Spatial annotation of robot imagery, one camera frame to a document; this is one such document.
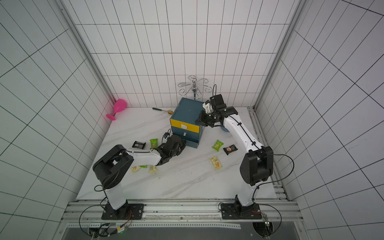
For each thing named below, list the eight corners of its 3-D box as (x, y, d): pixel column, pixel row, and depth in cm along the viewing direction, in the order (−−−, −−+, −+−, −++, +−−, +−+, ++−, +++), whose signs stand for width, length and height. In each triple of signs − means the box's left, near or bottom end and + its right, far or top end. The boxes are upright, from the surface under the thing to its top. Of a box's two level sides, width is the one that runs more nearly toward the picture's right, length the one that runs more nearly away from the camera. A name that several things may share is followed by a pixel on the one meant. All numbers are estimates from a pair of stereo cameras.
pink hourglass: (106, 118, 115) (103, 113, 110) (122, 103, 126) (119, 98, 121) (114, 121, 113) (110, 115, 109) (128, 105, 124) (126, 100, 119)
